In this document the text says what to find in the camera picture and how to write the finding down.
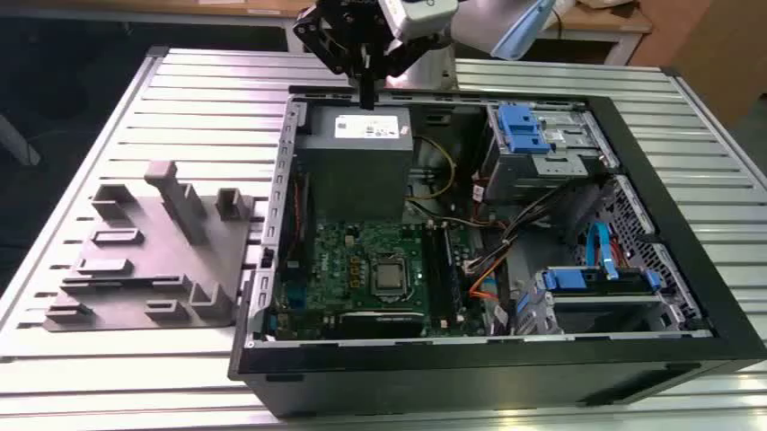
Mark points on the grey power supply unit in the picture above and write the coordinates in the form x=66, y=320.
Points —
x=354, y=179

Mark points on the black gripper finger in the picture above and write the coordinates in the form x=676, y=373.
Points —
x=318, y=45
x=395, y=65

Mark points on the brown wooden cabinet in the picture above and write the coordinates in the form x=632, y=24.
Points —
x=719, y=54

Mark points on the blue plastic drive latch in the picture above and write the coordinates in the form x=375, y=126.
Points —
x=515, y=119
x=530, y=143

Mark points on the blue board connector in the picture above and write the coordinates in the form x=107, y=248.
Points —
x=298, y=298

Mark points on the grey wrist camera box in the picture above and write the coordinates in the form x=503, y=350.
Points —
x=419, y=18

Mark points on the black PC case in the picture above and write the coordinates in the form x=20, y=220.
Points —
x=419, y=381

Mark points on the green Dell motherboard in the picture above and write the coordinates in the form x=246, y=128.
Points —
x=335, y=251

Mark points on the hard disk in blue carrier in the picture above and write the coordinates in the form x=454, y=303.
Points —
x=570, y=278

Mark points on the silver CPU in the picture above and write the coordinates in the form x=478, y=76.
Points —
x=391, y=276

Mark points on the grey metal drive cage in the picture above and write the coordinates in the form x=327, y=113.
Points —
x=539, y=175

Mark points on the grey metal disk bay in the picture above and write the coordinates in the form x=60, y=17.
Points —
x=599, y=310

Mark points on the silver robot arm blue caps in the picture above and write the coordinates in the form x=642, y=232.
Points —
x=522, y=31

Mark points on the grey office chair leg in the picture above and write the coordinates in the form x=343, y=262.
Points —
x=20, y=143

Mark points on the wooden desk white frame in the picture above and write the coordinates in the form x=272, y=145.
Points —
x=604, y=20

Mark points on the black RAM slot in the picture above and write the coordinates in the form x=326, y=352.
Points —
x=446, y=260
x=428, y=260

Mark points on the grey plastic parts rack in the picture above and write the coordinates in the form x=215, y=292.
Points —
x=156, y=251

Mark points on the black graphics card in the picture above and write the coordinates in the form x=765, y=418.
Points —
x=383, y=321

